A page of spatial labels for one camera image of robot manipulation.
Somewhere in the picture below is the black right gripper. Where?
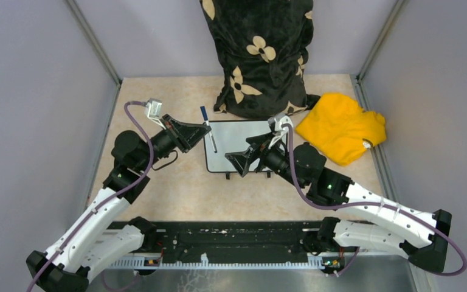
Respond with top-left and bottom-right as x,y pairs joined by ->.
226,130 -> 306,189

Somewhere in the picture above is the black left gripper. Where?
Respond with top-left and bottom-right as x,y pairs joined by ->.
137,113 -> 212,172

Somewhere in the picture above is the small whiteboard black frame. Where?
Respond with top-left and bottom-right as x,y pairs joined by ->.
204,120 -> 292,181

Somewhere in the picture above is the blue capped whiteboard marker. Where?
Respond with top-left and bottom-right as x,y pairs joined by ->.
199,105 -> 218,155

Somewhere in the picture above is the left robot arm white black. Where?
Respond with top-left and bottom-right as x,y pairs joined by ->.
26,114 -> 211,291

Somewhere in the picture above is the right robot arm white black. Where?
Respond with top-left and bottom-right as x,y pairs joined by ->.
225,133 -> 452,274

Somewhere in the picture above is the yellow folded garment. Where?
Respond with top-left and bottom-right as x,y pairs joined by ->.
295,92 -> 387,166

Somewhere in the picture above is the black floral plush blanket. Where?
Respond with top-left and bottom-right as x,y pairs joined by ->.
199,1 -> 320,119

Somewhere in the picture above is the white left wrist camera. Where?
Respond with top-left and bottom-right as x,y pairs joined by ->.
145,99 -> 166,129

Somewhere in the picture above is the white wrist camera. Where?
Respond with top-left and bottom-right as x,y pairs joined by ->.
268,113 -> 294,148
145,99 -> 166,129

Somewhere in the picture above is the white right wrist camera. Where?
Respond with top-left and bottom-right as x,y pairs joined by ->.
268,113 -> 294,148

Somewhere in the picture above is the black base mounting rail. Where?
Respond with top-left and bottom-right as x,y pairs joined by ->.
104,220 -> 355,275

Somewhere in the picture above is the right aluminium frame post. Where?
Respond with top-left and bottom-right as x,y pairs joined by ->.
356,0 -> 408,83

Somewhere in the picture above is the aluminium frame post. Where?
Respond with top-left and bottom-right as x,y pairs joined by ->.
356,0 -> 408,83
63,0 -> 122,86

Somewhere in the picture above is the left aluminium frame post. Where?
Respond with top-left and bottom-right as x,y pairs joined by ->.
63,0 -> 122,86

